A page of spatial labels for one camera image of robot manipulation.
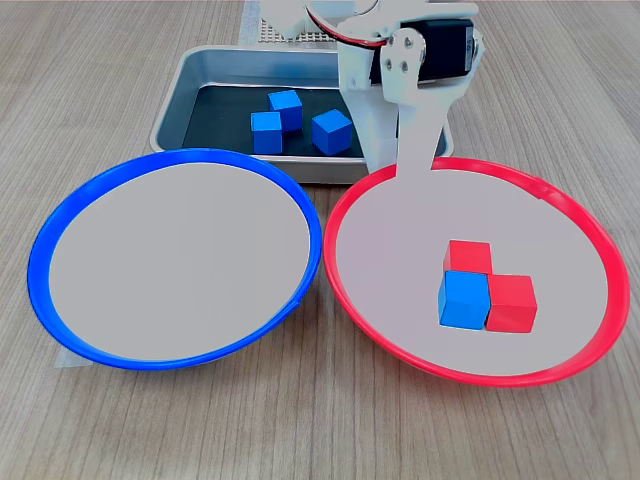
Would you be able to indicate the blue cube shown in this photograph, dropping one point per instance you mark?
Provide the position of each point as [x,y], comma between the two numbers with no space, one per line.
[331,132]
[287,105]
[266,132]

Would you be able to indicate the red-rimmed white plate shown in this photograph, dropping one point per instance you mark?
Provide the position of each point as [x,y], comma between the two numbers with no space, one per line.
[400,310]

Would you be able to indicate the blue cube grainy face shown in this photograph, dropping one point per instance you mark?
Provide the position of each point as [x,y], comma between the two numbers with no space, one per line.
[462,300]

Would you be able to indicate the red cube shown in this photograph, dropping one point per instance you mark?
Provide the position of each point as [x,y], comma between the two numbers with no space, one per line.
[511,305]
[467,256]

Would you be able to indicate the black tray mat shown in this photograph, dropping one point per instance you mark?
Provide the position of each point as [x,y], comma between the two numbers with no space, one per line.
[220,120]

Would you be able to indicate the steel tray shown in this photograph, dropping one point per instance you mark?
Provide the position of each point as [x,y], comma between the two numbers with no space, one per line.
[225,65]

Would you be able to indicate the clear tape strip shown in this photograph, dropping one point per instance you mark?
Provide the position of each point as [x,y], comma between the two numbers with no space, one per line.
[249,25]
[72,360]

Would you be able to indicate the blue-rimmed white plate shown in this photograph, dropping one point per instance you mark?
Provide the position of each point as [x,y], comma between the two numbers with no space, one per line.
[175,260]

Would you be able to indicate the pale perforated base plate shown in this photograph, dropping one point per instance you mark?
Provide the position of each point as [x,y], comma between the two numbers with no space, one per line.
[320,36]

